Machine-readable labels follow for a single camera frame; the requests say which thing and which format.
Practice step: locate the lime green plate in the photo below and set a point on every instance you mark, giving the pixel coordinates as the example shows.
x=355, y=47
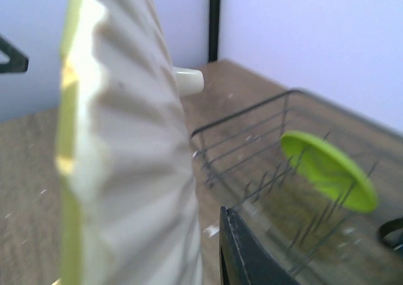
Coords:
x=332, y=172

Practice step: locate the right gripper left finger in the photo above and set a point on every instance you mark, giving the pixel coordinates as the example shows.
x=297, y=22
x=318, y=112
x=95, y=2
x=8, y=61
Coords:
x=17, y=62

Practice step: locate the dark blue mug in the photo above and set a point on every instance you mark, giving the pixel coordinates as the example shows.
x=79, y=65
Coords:
x=389, y=235

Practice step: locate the grey wire dish rack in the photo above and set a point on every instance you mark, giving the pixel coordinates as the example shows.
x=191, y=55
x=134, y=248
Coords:
x=315, y=239

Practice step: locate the orange patterned plate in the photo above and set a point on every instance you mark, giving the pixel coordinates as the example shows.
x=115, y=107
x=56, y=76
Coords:
x=128, y=193

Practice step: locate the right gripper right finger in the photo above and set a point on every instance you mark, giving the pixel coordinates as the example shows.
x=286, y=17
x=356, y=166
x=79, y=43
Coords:
x=243, y=260

